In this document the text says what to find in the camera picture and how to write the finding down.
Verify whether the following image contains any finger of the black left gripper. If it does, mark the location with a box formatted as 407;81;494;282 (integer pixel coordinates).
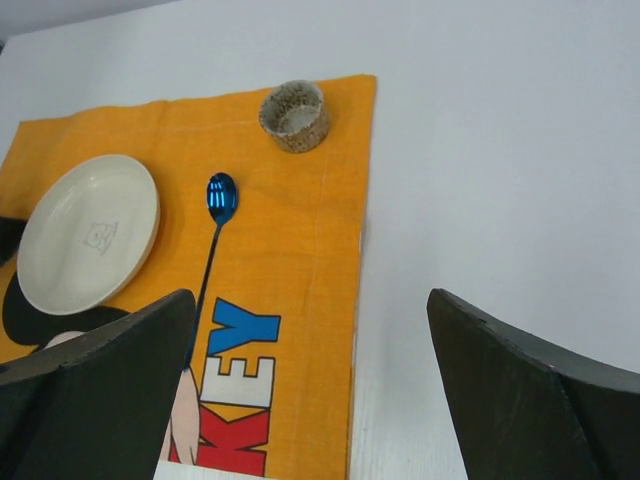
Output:
0;217;27;265

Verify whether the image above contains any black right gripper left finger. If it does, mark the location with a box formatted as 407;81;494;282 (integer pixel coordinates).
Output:
1;289;195;479

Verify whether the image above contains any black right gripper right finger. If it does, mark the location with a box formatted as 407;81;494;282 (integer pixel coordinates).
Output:
426;289;639;479

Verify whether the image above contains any cream ceramic plate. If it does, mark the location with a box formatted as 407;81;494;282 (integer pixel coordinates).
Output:
17;154;161;316

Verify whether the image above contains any blue metal spoon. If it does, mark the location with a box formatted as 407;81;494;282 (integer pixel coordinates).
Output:
183;172;239;371

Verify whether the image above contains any speckled ceramic cup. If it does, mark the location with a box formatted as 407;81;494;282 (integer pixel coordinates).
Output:
259;80;330;154

